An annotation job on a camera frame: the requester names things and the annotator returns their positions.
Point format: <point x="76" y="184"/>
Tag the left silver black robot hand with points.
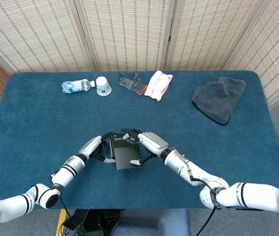
<point x="90" y="146"/>

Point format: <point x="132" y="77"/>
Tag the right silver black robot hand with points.
<point x="154" y="143"/>

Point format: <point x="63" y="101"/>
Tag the black paper box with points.
<point x="126" y="153"/>

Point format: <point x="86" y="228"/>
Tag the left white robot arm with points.
<point x="63" y="174"/>

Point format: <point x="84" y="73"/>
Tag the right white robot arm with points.
<point x="203" y="177"/>

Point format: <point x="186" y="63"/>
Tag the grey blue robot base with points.
<point x="154" y="223"/>

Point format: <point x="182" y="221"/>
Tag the blue carpet table cover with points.
<point x="43" y="123"/>

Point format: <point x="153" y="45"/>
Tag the white pink wipes pack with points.
<point x="158" y="86"/>

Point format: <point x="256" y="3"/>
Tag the white paper cup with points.
<point x="103" y="86"/>

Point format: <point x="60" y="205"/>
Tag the clear plastic water bottle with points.
<point x="75" y="86"/>

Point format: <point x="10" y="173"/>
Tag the grey knit glove red cuff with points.
<point x="131" y="83"/>

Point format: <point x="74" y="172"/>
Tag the dark grey folded cloth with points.
<point x="218" y="100"/>

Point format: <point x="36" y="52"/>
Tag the yellow floor tape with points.
<point x="61" y="221"/>

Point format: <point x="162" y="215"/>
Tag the black screen hinge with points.
<point x="170" y="38"/>

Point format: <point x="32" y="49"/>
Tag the beige woven screen panel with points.
<point x="210" y="37"/>
<point x="277" y="49"/>
<point x="127" y="37"/>
<point x="31" y="37"/>

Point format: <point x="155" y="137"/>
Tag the black table bracket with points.
<point x="250" y="209"/>

